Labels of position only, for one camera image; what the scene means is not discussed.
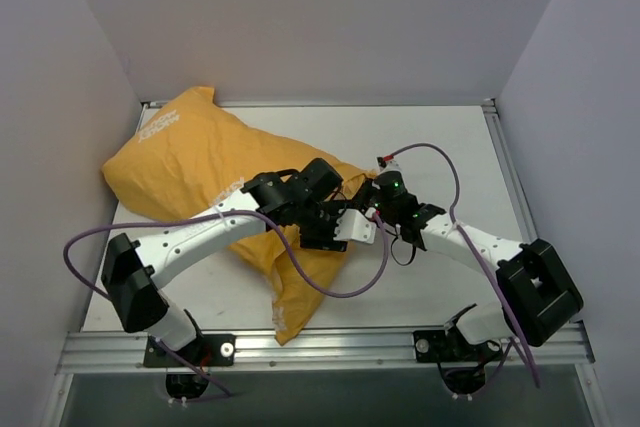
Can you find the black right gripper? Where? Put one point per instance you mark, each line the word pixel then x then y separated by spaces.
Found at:
pixel 367 195

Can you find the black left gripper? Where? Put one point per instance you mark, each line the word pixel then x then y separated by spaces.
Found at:
pixel 322 235

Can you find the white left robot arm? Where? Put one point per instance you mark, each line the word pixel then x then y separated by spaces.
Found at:
pixel 135 272

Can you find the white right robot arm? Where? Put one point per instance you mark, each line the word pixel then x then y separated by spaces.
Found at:
pixel 537 295

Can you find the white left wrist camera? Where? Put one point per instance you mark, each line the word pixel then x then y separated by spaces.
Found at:
pixel 354 226

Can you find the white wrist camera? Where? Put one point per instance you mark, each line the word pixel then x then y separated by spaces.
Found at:
pixel 387 164
pixel 354 226

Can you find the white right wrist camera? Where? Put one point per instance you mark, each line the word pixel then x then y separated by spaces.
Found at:
pixel 387 164

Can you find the aluminium right side rail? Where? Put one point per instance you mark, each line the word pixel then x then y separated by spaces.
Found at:
pixel 509 172

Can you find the aluminium rail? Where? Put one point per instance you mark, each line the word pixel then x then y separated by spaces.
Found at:
pixel 486 103
pixel 254 351
pixel 509 172

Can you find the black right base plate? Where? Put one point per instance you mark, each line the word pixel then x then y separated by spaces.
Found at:
pixel 446 344

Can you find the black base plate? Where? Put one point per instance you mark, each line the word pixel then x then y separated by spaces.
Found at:
pixel 446 344
pixel 207 350

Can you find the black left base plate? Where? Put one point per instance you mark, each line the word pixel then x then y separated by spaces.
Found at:
pixel 207 350

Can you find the aluminium back rail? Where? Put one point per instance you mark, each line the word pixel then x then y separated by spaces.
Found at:
pixel 486 103

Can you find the aluminium front rail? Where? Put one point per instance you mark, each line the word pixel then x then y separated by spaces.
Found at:
pixel 254 351

